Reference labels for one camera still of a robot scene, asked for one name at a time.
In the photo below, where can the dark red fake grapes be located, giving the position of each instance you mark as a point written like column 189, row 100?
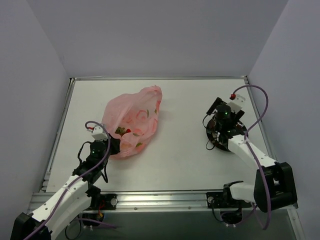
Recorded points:
column 214, row 126

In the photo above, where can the black rimmed round plate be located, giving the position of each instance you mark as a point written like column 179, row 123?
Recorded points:
column 220, row 141

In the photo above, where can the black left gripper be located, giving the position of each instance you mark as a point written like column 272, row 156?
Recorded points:
column 114, row 144

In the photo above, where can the red fake cherry tomatoes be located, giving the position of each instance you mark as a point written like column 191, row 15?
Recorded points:
column 122, row 130

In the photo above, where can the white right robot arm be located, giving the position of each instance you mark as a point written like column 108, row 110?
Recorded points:
column 274, row 185

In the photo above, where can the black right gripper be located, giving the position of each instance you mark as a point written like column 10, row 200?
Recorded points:
column 215, row 107

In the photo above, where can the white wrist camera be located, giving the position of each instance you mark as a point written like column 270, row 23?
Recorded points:
column 236, row 102
column 97, row 133

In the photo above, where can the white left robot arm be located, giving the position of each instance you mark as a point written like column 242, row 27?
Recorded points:
column 79, row 193

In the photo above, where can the pink plastic bag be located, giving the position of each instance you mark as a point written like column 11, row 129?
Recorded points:
column 138, row 112

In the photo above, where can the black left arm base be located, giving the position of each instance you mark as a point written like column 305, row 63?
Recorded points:
column 103, row 202

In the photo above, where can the aluminium front rail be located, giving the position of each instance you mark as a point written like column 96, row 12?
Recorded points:
column 161, row 201

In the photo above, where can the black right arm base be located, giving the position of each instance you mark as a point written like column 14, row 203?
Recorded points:
column 224, row 210

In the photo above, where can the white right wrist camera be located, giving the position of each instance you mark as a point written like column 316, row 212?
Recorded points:
column 236, row 102

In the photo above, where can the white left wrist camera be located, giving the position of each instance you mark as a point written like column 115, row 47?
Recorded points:
column 97, row 133

